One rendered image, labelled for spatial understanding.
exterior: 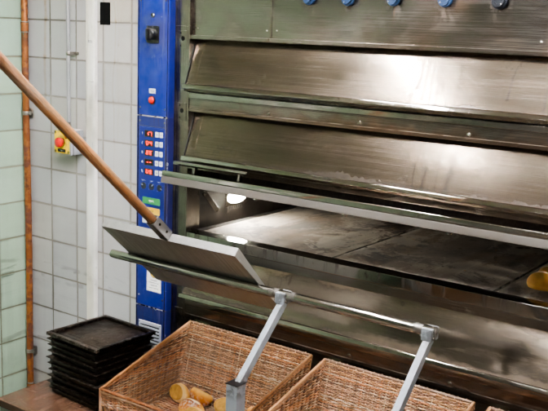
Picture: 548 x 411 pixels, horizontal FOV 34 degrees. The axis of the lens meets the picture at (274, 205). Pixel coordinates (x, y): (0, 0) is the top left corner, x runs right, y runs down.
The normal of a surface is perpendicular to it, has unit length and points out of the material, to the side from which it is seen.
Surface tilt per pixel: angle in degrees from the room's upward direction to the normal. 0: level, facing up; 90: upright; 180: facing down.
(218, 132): 70
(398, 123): 90
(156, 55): 90
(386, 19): 90
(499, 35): 90
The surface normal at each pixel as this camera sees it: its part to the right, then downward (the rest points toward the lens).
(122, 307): -0.58, 0.14
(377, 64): -0.54, -0.21
